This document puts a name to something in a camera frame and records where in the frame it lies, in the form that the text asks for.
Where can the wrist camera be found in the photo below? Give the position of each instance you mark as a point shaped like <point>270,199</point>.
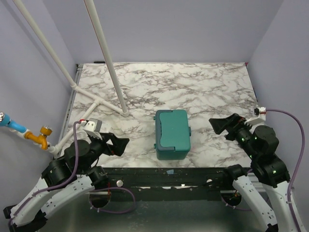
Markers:
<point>260,117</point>
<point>92,128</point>

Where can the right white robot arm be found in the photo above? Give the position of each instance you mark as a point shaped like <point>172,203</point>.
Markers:
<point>260,142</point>

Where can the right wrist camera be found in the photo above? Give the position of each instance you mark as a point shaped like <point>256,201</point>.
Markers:
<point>260,117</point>

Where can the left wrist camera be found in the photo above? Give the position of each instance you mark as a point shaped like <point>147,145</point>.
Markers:
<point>92,128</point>

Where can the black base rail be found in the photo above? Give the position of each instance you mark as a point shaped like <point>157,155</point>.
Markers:
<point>169,184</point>

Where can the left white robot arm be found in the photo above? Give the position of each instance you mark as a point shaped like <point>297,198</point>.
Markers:
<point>65,179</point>

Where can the orange blue pipe valve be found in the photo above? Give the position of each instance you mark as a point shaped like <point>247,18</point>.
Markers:
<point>41,139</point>

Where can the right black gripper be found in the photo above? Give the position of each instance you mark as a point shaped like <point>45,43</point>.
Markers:
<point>235,126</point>

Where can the teal medicine kit box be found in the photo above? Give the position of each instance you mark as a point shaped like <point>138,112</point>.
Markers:
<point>172,134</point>

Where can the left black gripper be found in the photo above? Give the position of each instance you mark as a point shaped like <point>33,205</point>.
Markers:
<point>119,146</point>

